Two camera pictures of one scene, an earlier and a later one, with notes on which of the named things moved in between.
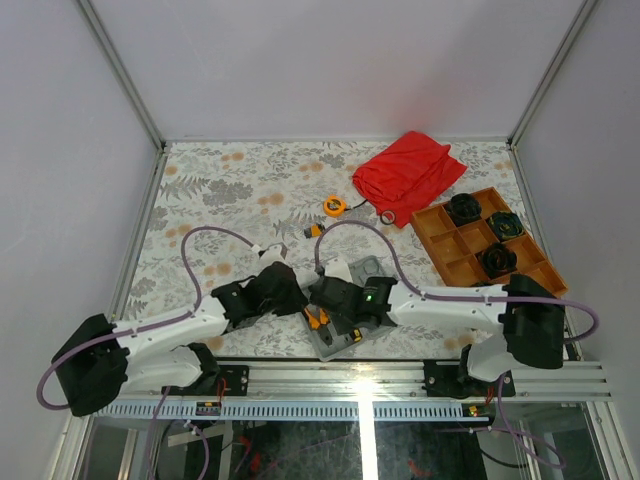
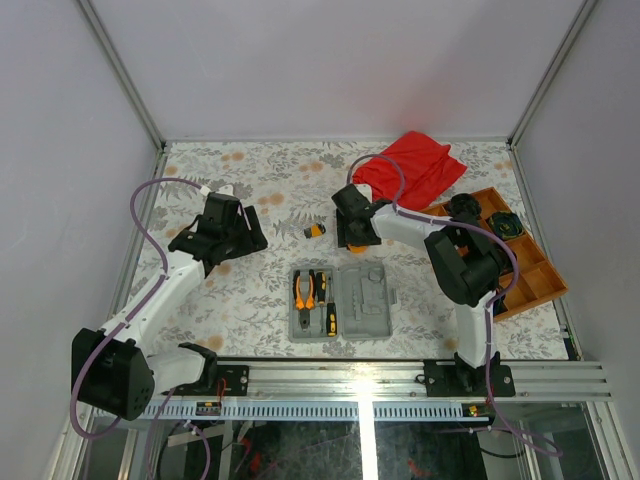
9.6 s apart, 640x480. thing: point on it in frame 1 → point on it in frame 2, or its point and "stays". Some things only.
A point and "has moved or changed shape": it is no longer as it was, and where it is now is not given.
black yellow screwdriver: (356, 335) has moved or changed shape
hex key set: (315, 231) stays
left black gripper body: (291, 305) → (229, 238)
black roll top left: (463, 208) stays
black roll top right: (506, 225) stays
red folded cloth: (404, 175) stays
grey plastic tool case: (363, 270) has moved or changed shape
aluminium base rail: (363, 390) stays
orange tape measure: (335, 206) has moved or changed shape
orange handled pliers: (317, 316) has moved or changed shape
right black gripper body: (344, 322) → (347, 234)
